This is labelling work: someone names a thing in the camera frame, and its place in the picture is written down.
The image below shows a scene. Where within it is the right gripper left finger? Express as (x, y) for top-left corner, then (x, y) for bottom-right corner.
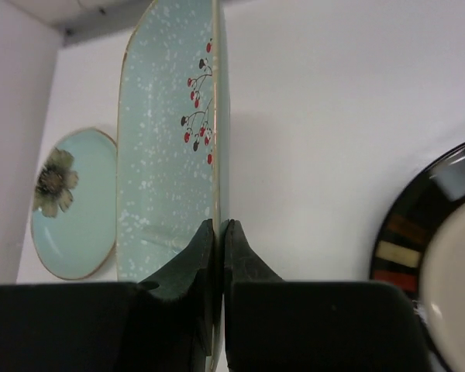
(0, 220), (214, 371)

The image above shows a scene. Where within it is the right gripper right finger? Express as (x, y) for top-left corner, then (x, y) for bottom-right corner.
(224, 220), (432, 371)

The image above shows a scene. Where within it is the teal rectangular divided plate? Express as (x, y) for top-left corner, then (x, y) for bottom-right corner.
(115, 0), (232, 372)

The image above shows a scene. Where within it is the teal round flower plate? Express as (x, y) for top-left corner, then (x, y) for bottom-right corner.
(30, 128), (116, 281)

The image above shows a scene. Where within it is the striped rim round plate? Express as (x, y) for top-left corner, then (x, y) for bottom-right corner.
(369, 143), (465, 371)

